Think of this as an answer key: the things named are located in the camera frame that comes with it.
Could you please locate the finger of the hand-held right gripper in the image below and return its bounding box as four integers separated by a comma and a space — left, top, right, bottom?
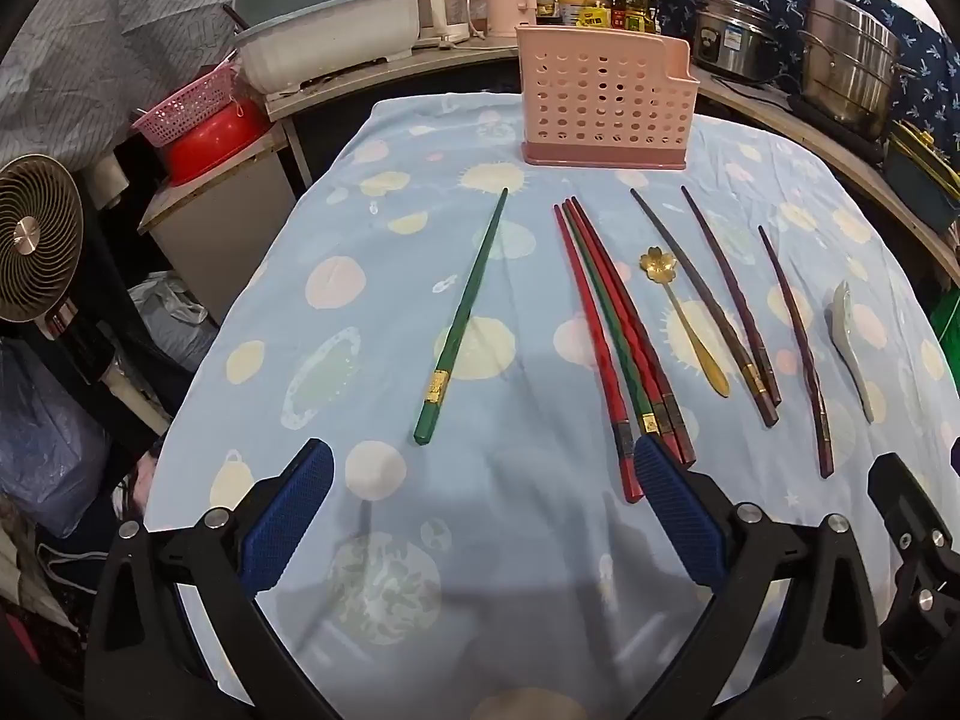
868, 452, 960, 698

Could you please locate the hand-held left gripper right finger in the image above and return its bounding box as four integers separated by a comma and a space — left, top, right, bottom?
622, 435, 884, 720

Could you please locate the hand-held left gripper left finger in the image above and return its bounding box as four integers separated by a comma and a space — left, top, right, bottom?
84, 437, 335, 720

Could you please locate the red chopstick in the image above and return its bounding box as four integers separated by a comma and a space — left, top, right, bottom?
572, 197, 696, 466
553, 204, 646, 503

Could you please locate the pale ceramic spoon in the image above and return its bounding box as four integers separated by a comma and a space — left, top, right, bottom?
825, 280, 877, 425

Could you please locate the green chopstick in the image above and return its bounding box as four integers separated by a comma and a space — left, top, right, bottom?
413, 187, 510, 446
562, 201, 665, 436

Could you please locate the purple chopstick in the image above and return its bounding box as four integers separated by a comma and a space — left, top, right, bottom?
757, 225, 836, 479

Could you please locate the brown chopstick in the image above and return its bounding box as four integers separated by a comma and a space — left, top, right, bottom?
680, 185, 783, 407

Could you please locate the pink perforated utensil holder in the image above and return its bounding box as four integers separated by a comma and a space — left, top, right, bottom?
516, 25, 701, 167

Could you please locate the blue printed tablecloth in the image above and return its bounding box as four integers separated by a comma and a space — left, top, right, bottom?
142, 94, 960, 720

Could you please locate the green bag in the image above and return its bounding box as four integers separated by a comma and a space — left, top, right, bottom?
930, 289, 960, 361

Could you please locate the grey plastic bag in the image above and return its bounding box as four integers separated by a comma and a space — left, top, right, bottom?
127, 270, 218, 372

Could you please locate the gold flower spoon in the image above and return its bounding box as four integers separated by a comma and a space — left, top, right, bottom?
638, 246, 730, 398

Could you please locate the blue plastic bag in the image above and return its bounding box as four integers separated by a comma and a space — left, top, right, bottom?
0, 337, 113, 537

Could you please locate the small beige cabinet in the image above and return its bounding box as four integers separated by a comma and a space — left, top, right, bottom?
139, 139, 301, 323

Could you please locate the stack of yellow teal bowls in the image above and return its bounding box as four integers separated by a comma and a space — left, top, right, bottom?
885, 120, 960, 233

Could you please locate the beige countertop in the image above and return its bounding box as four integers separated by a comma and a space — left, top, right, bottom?
694, 67, 960, 293

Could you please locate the round desk fan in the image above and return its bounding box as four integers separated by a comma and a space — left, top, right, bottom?
0, 154, 121, 383

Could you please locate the red plastic basin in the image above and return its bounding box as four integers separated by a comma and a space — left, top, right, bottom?
161, 101, 271, 187

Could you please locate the black induction cooker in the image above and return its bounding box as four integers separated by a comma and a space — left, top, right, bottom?
784, 90, 893, 160

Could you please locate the pink plastic basket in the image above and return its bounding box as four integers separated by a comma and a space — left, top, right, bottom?
131, 64, 241, 147

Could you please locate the grey wooden shelf unit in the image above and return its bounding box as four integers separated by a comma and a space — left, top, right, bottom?
266, 37, 526, 188

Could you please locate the stacked steel steamer pot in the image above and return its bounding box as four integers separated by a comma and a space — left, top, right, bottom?
796, 0, 901, 140

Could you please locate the white dish tub teal lid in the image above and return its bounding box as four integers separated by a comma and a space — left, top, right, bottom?
231, 0, 422, 95

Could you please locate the steel rice cooker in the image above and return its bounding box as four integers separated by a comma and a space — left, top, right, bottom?
691, 0, 807, 83

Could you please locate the grey patterned sheet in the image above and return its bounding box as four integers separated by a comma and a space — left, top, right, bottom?
0, 0, 260, 188

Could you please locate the pink electric kettle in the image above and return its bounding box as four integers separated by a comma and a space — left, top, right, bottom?
484, 0, 539, 38

